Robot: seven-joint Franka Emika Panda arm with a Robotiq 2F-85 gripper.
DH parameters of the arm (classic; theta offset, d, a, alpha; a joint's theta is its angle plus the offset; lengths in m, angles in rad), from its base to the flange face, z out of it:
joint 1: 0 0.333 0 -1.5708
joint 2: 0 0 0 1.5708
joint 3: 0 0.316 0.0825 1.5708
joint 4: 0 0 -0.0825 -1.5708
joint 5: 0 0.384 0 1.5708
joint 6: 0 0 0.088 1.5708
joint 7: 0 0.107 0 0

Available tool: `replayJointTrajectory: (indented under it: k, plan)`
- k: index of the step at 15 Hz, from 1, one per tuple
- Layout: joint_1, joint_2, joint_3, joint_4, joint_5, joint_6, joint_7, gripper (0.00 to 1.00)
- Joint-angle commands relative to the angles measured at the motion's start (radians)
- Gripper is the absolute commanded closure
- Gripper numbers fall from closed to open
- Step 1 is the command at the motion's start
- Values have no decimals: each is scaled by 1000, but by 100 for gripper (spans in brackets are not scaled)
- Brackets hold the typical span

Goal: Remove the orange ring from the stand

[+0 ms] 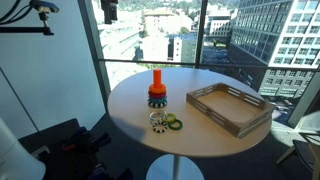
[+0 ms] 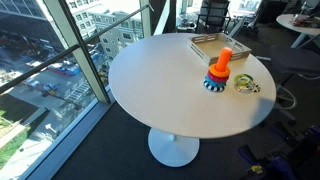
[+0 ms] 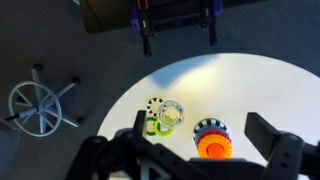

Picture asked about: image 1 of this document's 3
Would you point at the camera on black mount arm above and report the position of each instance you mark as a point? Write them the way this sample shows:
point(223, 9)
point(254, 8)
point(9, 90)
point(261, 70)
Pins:
point(43, 9)

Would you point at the orange stacking stand post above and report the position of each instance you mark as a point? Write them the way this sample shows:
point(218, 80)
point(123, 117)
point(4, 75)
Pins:
point(157, 78)

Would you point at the wooden slatted tray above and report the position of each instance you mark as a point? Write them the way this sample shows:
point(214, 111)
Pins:
point(234, 110)

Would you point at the round white pedestal table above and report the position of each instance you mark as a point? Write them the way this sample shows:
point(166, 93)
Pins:
point(199, 138)

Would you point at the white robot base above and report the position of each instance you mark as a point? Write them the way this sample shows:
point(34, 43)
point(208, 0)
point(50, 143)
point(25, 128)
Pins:
point(15, 162)

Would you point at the chair at right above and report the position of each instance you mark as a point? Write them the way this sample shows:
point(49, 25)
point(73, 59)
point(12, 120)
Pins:
point(308, 153)

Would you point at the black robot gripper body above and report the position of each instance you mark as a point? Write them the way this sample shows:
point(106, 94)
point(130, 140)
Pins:
point(109, 8)

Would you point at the black bag with clamps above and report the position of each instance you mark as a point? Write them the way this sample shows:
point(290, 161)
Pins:
point(68, 151)

